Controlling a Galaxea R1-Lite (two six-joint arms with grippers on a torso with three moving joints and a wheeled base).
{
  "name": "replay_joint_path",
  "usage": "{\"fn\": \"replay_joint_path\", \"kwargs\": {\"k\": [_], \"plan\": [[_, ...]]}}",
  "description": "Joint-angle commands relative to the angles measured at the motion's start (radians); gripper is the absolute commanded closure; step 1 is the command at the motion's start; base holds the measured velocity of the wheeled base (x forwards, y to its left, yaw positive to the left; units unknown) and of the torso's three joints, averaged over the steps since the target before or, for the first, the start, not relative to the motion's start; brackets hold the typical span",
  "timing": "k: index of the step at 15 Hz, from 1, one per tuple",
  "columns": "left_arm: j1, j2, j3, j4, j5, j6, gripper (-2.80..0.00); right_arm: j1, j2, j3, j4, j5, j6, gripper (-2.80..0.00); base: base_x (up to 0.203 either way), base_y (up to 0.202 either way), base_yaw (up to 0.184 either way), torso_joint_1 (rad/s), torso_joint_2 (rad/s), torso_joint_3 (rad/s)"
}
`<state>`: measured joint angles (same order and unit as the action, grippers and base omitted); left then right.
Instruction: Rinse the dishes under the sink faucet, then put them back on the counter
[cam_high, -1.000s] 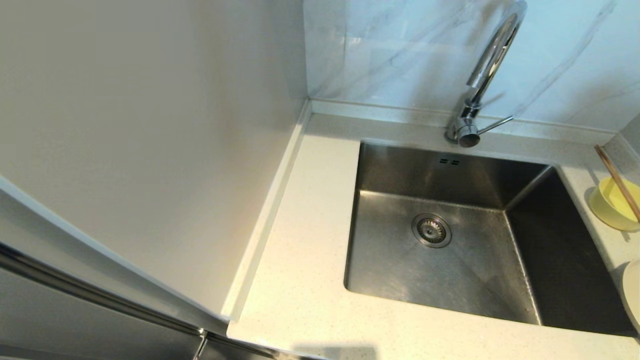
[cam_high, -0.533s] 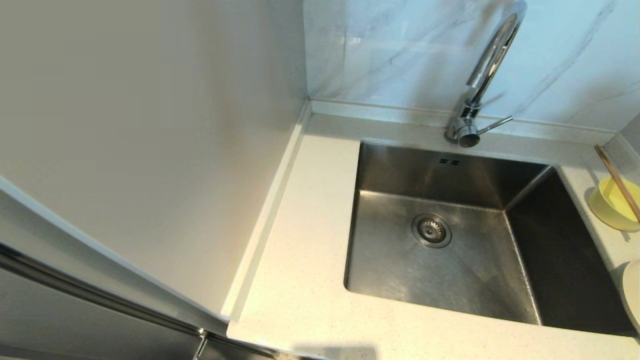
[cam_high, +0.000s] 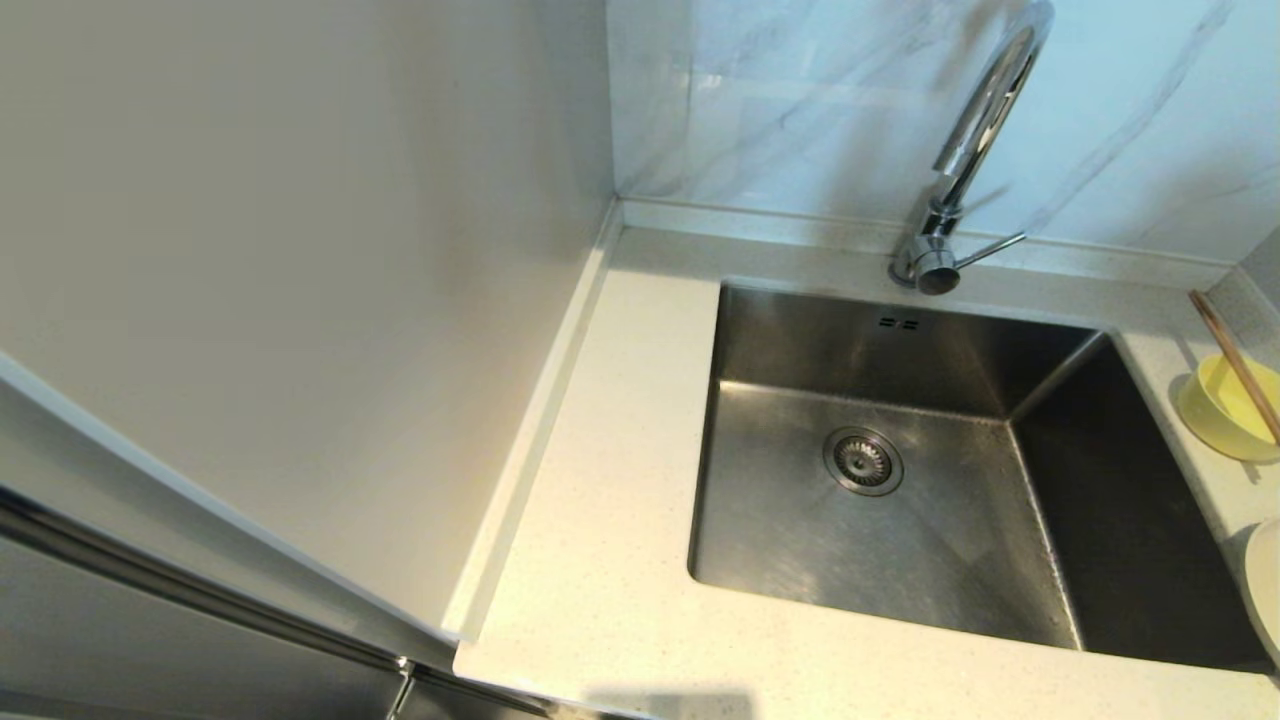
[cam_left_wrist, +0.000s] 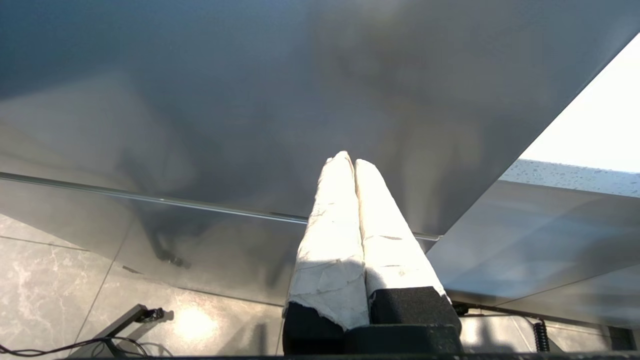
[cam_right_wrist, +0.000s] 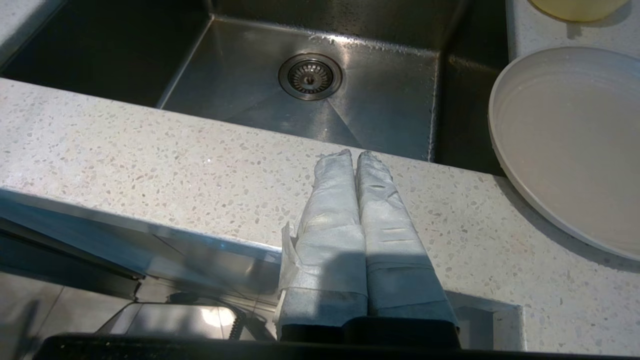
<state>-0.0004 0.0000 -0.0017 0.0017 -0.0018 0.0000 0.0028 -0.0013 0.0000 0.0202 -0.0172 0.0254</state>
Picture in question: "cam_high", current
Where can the chrome faucet lever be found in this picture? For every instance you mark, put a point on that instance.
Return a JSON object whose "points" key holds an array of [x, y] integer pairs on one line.
{"points": [[995, 248]]}

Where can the wooden chopstick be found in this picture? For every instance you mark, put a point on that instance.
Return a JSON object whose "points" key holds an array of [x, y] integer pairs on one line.
{"points": [[1210, 318], [1218, 320]]}

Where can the yellow plastic bowl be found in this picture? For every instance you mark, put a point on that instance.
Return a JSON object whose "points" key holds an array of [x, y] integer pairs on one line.
{"points": [[1220, 410]]}

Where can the white plate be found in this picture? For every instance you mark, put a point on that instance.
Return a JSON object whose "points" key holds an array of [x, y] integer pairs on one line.
{"points": [[1268, 590]]}

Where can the stainless steel sink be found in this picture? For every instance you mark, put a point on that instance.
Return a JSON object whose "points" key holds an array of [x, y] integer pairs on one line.
{"points": [[780, 340]]}

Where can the round metal drain strainer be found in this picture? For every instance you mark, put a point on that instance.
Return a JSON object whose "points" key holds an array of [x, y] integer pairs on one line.
{"points": [[863, 461]]}

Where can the white tall cabinet panel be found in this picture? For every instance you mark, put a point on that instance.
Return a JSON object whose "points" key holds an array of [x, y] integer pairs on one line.
{"points": [[300, 250]]}

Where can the grey cabinet front under counter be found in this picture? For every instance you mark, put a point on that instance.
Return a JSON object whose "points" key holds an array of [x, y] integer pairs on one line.
{"points": [[450, 705]]}

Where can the chrome gooseneck faucet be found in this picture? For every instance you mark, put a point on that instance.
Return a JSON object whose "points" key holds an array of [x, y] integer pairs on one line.
{"points": [[980, 110]]}

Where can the grey steel appliance door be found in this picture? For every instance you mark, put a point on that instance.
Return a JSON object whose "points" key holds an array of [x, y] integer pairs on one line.
{"points": [[150, 660]]}

